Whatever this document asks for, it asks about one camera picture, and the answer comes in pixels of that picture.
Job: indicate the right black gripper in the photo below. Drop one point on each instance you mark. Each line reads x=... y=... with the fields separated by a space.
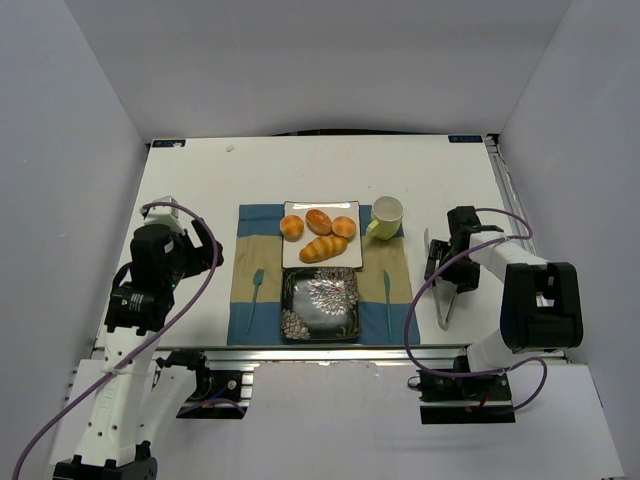
x=445 y=267

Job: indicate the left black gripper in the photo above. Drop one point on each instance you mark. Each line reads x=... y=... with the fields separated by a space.
x=192 y=251

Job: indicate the oval glazed bread roll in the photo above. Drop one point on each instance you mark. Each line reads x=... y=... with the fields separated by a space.
x=318 y=222

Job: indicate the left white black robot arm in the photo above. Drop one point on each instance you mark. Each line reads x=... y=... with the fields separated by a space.
x=121 y=436

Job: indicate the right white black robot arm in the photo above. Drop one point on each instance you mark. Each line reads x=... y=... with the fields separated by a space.
x=540 y=308

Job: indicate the round bread roll right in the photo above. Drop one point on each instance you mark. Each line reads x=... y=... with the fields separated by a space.
x=344 y=227

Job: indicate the round bread roll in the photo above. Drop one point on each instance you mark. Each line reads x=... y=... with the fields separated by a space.
x=344 y=227
x=291 y=227

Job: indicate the round bread roll left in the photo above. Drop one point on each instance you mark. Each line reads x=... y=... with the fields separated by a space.
x=291 y=227

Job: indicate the long striped bread loaf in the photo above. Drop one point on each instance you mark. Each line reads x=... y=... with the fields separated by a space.
x=323 y=248

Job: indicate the teal plastic knife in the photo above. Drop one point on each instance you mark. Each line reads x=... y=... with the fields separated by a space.
x=389 y=315

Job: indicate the yellow mug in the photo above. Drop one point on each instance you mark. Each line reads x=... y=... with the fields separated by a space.
x=386 y=218

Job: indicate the teal plastic fork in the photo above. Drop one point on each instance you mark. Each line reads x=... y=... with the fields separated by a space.
x=257 y=282

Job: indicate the blue beige placemat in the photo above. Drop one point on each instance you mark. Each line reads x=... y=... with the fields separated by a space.
x=259 y=246

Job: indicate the white square plate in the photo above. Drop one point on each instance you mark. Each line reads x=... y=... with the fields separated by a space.
x=351 y=257

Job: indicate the right blue corner label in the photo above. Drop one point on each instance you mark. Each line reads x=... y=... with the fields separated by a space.
x=465 y=139

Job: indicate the blue corner label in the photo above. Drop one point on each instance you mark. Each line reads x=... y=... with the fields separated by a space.
x=465 y=139
x=168 y=143

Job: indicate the left blue corner label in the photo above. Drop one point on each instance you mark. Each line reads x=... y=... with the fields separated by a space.
x=168 y=143

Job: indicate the black floral square plate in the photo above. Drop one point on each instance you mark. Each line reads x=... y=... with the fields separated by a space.
x=320 y=305

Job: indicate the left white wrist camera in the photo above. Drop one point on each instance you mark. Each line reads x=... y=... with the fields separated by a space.
x=163 y=215

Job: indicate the aluminium table right rail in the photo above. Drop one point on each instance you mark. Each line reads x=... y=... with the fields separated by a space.
x=510 y=199

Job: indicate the aluminium table rail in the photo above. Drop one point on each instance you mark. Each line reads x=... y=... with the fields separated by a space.
x=426 y=354
x=510 y=199

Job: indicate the aluminium table front rail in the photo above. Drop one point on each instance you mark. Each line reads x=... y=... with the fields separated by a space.
x=426 y=354

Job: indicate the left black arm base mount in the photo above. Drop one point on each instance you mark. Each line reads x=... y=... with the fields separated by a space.
x=220 y=393

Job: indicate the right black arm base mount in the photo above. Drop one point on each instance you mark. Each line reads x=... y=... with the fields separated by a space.
x=458 y=396

